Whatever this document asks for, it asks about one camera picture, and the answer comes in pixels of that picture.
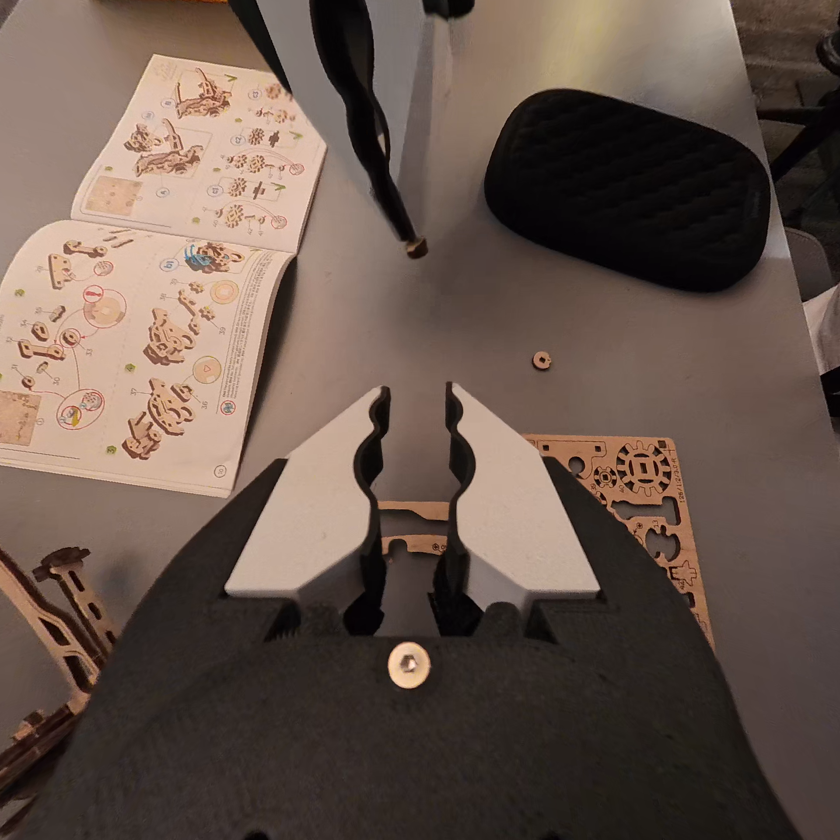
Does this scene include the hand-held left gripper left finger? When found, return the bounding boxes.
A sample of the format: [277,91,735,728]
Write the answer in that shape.
[224,386,392,603]

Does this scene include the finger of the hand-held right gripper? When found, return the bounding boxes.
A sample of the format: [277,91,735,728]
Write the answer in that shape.
[257,0,416,245]
[357,0,454,241]

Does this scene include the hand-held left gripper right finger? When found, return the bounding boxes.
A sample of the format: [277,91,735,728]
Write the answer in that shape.
[436,382,601,606]

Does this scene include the laser-cut wooden parts sheet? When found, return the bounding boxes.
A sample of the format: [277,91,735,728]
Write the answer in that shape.
[377,433,716,651]

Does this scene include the partly assembled wooden model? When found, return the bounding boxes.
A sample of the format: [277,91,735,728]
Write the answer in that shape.
[0,545,122,798]

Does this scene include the black quilted cushion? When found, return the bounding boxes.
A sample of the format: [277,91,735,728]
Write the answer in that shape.
[483,88,772,294]

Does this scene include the open instruction booklet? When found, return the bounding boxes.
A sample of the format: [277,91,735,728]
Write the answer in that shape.
[0,54,328,497]

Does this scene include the black chair base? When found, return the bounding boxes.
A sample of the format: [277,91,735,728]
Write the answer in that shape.
[758,29,840,185]

